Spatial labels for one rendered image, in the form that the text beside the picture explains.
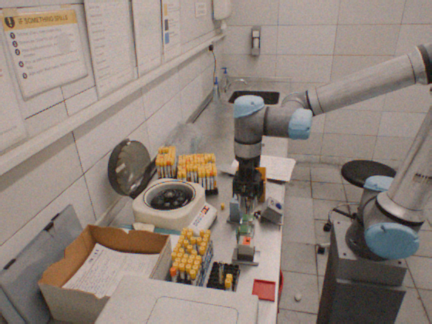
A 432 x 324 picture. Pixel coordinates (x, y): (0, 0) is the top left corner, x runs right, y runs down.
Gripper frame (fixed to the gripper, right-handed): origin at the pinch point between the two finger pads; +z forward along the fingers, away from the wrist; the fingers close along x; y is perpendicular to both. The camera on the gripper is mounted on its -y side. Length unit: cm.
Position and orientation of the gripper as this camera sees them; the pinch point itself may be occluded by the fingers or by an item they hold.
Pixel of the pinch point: (248, 209)
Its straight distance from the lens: 98.7
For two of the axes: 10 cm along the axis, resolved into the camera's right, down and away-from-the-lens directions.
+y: -2.1, 4.6, -8.6
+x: 9.8, 0.7, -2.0
